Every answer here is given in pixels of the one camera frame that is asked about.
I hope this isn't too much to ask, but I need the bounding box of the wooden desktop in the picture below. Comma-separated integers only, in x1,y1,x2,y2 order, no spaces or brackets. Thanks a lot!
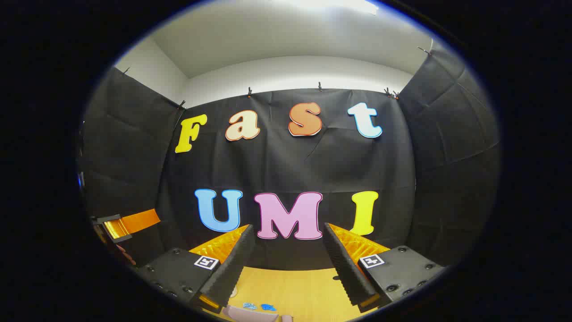
203,267,378,322

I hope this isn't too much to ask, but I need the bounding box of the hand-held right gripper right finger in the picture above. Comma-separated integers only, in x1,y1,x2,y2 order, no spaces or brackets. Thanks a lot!
323,222,446,314

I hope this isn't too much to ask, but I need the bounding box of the row of black cloth clips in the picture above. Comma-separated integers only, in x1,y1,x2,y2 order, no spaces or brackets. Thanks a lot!
121,45,432,110

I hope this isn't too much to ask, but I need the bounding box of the black backdrop cloth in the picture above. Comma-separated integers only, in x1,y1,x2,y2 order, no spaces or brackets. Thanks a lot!
76,42,501,271

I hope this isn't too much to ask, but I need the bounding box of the ceiling light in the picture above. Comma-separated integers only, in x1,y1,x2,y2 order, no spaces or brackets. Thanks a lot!
286,0,380,15

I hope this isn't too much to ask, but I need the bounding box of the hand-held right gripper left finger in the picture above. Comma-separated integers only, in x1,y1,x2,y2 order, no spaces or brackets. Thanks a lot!
134,224,256,314

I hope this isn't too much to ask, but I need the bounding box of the pale purple dustpan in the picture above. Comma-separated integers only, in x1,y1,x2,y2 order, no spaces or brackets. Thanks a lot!
222,305,280,322

